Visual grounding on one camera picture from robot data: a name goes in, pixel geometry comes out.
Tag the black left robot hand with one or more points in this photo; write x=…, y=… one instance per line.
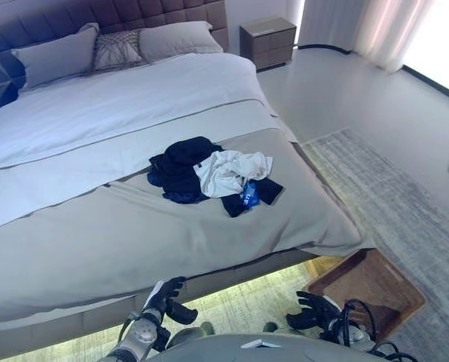
x=170, y=298

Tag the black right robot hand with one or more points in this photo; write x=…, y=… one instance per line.
x=315, y=311

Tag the beige bed runner blanket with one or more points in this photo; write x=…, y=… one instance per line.
x=153, y=241

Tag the brown wooden tray basket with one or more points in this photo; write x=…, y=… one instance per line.
x=371, y=288

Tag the large bed with grey bedding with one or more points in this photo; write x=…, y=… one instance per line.
x=134, y=151

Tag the grey robot torso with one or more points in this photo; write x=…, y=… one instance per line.
x=262, y=348

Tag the dark blue garment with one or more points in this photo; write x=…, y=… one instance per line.
x=171, y=192

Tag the black shorts with blue tag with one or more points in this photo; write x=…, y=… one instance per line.
x=247, y=198

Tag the grey striped rug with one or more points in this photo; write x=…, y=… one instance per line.
x=394, y=211

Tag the black garment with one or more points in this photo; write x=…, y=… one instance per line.
x=183, y=162

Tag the white shirt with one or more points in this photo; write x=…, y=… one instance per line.
x=232, y=169

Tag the patterned decorative cushion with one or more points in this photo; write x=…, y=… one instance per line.
x=117, y=51

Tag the large grey pillow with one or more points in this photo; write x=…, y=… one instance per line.
x=53, y=56

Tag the brown wooden nightstand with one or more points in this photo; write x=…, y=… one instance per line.
x=268, y=39

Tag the white curtain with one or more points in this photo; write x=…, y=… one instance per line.
x=360, y=26

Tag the brown tufted headboard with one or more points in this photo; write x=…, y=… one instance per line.
x=58, y=19

